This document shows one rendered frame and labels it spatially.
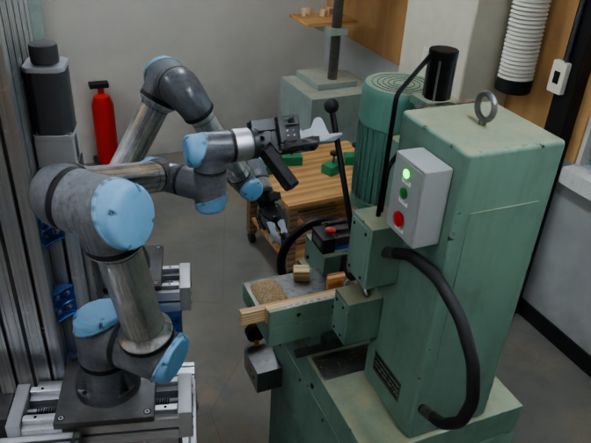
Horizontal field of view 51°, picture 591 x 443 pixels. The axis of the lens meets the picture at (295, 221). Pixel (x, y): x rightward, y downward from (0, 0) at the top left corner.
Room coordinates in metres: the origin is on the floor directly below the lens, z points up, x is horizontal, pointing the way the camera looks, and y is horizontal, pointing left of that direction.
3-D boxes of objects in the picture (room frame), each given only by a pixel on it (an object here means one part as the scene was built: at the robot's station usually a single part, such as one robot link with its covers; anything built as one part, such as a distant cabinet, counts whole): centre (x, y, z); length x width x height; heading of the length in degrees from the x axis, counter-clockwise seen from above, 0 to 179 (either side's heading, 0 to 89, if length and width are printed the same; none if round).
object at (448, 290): (0.94, -0.27, 1.12); 0.33 x 0.05 x 0.36; 24
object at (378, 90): (1.37, -0.22, 1.35); 0.18 x 0.18 x 0.31
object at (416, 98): (1.25, -0.28, 1.53); 0.08 x 0.08 x 0.17; 24
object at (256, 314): (1.35, -0.18, 0.92); 0.67 x 0.02 x 0.04; 114
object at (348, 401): (1.26, -0.27, 0.76); 0.57 x 0.45 x 0.09; 24
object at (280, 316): (1.33, -0.22, 0.93); 0.60 x 0.02 x 0.06; 114
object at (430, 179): (1.02, -0.23, 1.40); 0.10 x 0.06 x 0.16; 24
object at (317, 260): (1.54, -0.12, 0.91); 0.15 x 0.14 x 0.09; 114
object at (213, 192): (1.27, 0.22, 1.26); 0.11 x 0.08 x 0.11; 68
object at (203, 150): (1.27, 0.20, 1.36); 0.11 x 0.08 x 0.09; 114
